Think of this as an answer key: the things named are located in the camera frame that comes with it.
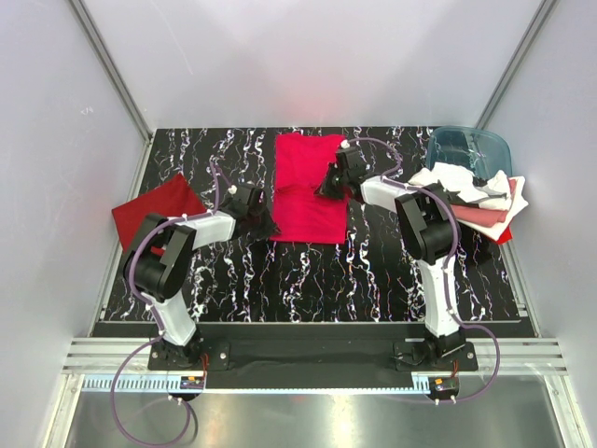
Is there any bright pink-red t-shirt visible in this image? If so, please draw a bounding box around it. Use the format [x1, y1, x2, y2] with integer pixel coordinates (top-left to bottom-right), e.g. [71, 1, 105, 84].
[271, 133, 348, 245]

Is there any dark red t-shirt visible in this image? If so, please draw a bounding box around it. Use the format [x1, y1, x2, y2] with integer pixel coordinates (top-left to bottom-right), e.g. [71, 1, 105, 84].
[111, 173, 206, 253]

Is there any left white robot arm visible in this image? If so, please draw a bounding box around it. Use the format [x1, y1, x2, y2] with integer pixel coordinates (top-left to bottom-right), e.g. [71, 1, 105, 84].
[121, 184, 279, 365]

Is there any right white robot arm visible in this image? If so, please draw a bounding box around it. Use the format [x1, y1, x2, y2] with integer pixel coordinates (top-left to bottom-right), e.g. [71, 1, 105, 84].
[315, 141, 465, 367]

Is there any white black printed t-shirt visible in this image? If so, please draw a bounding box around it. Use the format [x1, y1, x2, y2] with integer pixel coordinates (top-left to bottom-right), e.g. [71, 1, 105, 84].
[409, 162, 512, 211]

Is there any dusty pink folded t-shirt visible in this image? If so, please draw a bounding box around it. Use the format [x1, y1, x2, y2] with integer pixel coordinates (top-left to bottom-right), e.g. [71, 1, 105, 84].
[449, 177, 517, 227]

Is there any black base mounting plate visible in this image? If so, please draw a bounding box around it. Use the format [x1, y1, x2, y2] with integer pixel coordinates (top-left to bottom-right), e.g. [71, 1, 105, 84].
[148, 323, 479, 379]

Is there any blue transparent plastic bin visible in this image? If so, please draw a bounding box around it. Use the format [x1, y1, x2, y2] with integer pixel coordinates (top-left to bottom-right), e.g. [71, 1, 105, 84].
[425, 126, 513, 179]

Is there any red t-shirt under pile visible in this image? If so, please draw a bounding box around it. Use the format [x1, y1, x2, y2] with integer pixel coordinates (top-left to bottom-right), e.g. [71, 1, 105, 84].
[494, 227, 513, 245]

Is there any white folded t-shirt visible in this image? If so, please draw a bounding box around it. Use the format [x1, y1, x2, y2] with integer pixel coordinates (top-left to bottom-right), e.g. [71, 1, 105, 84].
[460, 176, 529, 243]

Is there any left aluminium frame post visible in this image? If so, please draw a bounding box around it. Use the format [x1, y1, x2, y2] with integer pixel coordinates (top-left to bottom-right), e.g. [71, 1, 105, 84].
[66, 0, 153, 143]

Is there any aluminium frame post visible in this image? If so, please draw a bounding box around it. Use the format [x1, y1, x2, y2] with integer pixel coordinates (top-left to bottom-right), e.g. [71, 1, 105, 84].
[66, 0, 153, 143]
[475, 0, 559, 129]

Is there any white slotted cable duct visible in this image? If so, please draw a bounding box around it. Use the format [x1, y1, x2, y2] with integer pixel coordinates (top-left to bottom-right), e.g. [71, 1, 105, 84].
[82, 371, 430, 395]

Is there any right aluminium frame post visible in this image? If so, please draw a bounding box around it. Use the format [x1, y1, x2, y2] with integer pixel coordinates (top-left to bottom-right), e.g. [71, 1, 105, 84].
[475, 0, 559, 129]

